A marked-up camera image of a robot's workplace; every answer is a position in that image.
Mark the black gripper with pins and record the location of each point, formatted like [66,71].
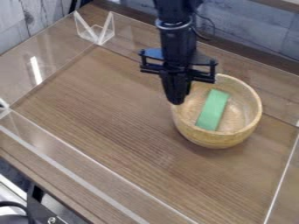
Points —
[178,57]

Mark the green rectangular stick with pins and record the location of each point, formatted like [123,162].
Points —
[213,110]

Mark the wooden bowl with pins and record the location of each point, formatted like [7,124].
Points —
[240,119]

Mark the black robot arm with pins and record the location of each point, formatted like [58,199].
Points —
[174,11]

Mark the clear acrylic stand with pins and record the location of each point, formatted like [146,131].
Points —
[97,34]

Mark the clear acrylic tray wall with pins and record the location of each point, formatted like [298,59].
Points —
[102,197]

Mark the black table frame bracket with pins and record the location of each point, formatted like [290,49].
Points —
[42,214]

